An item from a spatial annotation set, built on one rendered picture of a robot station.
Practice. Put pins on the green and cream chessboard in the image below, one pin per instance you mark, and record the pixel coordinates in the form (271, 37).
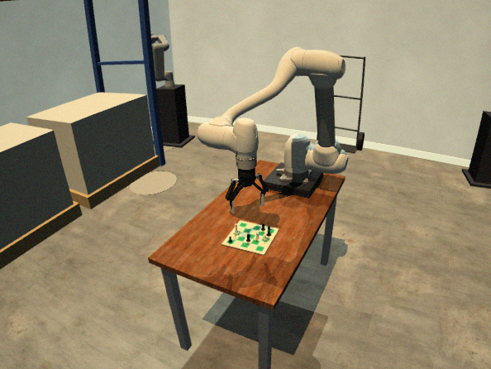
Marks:
(258, 246)

